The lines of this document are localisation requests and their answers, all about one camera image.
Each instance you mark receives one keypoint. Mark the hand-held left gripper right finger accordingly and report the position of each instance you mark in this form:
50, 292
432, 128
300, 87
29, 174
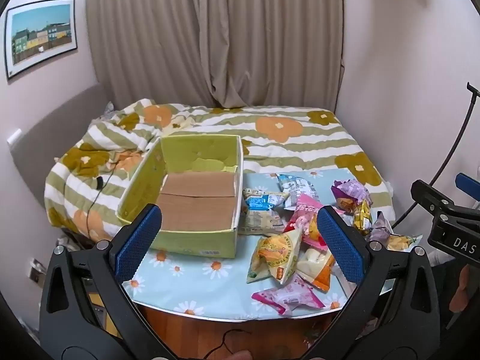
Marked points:
341, 247

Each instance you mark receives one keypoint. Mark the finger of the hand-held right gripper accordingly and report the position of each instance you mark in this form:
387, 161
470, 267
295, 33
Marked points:
468, 184
427, 193

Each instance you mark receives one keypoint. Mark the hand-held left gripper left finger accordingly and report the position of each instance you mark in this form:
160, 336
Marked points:
138, 243

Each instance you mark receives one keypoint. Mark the orange and cream snack packet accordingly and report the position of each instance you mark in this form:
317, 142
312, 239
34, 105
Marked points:
315, 266

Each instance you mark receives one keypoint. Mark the green cardboard box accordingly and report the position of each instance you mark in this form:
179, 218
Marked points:
195, 243

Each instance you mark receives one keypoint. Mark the pale pink snack packet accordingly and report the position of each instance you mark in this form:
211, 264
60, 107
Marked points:
288, 296

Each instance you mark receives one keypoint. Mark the person's right hand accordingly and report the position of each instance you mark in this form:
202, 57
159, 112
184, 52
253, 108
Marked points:
462, 288

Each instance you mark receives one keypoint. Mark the yellow and purple snack packet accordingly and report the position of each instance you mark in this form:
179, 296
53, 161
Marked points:
363, 217

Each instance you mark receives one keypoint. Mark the pink and yellow snack packet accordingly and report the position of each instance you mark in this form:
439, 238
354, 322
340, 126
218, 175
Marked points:
305, 213

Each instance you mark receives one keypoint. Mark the yellow edged snack packet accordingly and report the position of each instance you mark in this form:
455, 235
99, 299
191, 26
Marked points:
273, 255

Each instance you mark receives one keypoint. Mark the light blue daisy tablecloth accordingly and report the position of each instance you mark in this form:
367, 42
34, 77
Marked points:
195, 288

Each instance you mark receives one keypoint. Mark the white and blue snack packet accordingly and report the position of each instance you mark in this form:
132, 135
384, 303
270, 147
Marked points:
296, 189

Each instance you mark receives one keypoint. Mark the white and blue bread packet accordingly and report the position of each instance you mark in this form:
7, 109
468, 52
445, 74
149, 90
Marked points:
262, 221

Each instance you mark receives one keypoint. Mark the green striped floral blanket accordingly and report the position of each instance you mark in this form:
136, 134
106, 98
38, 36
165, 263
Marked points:
300, 146

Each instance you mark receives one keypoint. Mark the beige pleated curtain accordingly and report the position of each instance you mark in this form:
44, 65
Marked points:
187, 45

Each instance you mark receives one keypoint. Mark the white wall socket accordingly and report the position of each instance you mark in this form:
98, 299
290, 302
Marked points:
15, 136

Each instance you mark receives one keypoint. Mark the framed wall picture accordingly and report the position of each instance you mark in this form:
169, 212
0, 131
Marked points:
41, 33

